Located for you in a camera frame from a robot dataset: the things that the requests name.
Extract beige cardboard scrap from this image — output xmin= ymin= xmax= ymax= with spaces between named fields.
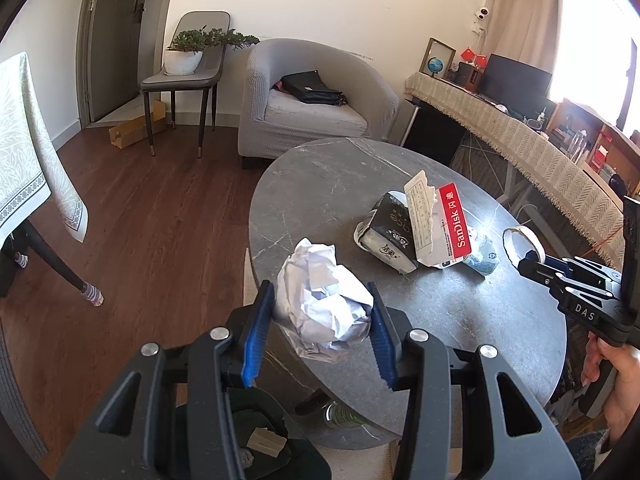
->
xmin=247 ymin=427 xmax=288 ymax=458

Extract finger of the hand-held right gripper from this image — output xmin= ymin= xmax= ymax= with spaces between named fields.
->
xmin=544 ymin=256 xmax=623 ymax=288
xmin=518 ymin=258 xmax=613 ymax=311

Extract black computer monitor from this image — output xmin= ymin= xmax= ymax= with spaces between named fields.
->
xmin=480 ymin=53 xmax=553 ymax=113

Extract grey armchair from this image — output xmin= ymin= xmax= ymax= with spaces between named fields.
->
xmin=237 ymin=38 xmax=401 ymax=170

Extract white red label packaging box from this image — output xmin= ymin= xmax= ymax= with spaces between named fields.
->
xmin=403 ymin=170 xmax=476 ymax=269

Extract grey dining chair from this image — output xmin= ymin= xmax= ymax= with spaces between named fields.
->
xmin=140 ymin=11 xmax=232 ymax=157

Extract black tissue packet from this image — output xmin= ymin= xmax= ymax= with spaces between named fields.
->
xmin=354 ymin=191 xmax=420 ymax=275

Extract wooden desk organizer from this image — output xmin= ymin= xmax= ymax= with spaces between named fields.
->
xmin=545 ymin=100 xmax=640 ymax=196

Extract flat cardboard box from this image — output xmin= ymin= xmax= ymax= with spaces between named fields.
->
xmin=109 ymin=101 xmax=168 ymax=151

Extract blue white wrapper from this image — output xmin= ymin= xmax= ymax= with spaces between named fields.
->
xmin=462 ymin=227 xmax=500 ymax=277

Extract black desk cabinet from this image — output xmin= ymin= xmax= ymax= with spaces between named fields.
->
xmin=402 ymin=100 xmax=468 ymax=166

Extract dining table with black legs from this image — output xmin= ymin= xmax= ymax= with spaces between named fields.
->
xmin=0 ymin=220 xmax=106 ymax=308

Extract wooden picture frame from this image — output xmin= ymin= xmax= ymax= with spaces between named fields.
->
xmin=419 ymin=37 xmax=457 ymax=80

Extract cardboard tape roll core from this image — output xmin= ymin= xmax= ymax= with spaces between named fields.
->
xmin=502 ymin=227 xmax=547 ymax=267

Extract white paper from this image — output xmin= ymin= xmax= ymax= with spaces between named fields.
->
xmin=276 ymin=239 xmax=375 ymax=365

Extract beige fringed desk cloth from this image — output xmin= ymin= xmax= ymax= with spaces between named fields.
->
xmin=404 ymin=71 xmax=631 ymax=261

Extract potted plant in white pot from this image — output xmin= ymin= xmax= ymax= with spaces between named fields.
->
xmin=164 ymin=27 xmax=261 ymax=77

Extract cream curtain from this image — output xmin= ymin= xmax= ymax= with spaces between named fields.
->
xmin=482 ymin=0 xmax=566 ymax=106

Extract person's right hand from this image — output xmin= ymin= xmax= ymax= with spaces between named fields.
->
xmin=580 ymin=334 xmax=640 ymax=437

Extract black handbag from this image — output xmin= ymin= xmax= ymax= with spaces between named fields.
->
xmin=280 ymin=70 xmax=348 ymax=106

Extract grey door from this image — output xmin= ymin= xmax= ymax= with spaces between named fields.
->
xmin=87 ymin=0 xmax=151 ymax=123

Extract table with patterned tablecloth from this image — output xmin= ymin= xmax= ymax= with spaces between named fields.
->
xmin=0 ymin=51 xmax=90 ymax=246

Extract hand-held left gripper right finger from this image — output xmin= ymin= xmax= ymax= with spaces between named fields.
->
xmin=365 ymin=281 xmax=583 ymax=480

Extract dark green trash bin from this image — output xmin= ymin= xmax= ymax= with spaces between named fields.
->
xmin=172 ymin=387 xmax=333 ymax=480

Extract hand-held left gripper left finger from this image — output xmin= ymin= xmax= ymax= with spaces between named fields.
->
xmin=54 ymin=280 xmax=277 ymax=480

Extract clear plastic bottle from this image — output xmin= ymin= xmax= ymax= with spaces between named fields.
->
xmin=322 ymin=400 xmax=368 ymax=431

